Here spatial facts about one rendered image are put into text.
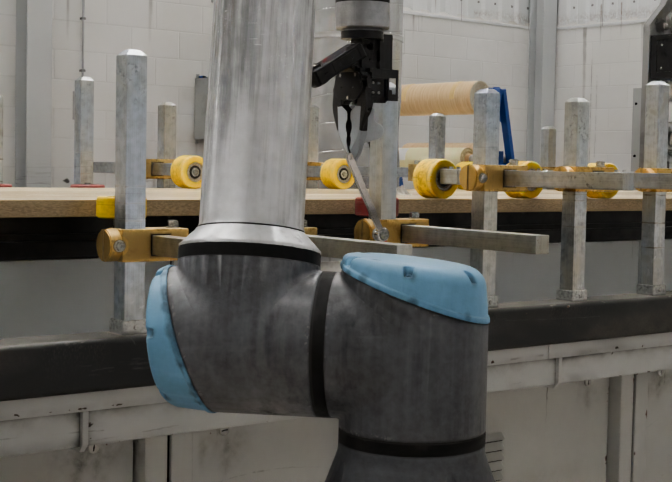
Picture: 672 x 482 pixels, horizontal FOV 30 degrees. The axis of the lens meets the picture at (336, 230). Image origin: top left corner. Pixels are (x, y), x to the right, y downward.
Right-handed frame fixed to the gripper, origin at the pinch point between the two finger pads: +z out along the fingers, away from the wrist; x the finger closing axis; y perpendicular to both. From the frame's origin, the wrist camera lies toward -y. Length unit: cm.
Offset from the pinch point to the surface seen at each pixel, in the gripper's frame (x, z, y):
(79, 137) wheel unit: 116, -3, 7
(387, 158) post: 6.1, 1.0, 12.9
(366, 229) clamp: 6.6, 13.4, 8.8
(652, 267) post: 6, 24, 86
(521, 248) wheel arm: -24.1, 14.9, 15.8
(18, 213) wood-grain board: 22, 10, -49
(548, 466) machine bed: 31, 71, 83
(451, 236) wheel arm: -7.7, 14.0, 15.8
